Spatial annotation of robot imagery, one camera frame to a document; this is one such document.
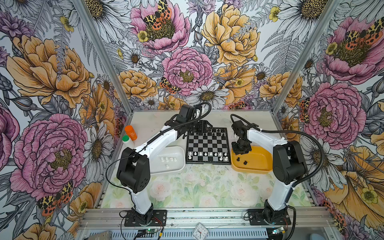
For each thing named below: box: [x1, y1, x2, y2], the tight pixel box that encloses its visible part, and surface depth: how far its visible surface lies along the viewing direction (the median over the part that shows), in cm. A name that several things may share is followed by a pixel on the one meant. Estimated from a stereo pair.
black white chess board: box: [185, 127, 231, 165], surface depth 101 cm
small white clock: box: [192, 222, 209, 240], surface depth 70 cm
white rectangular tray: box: [149, 146, 186, 175], surface depth 93 cm
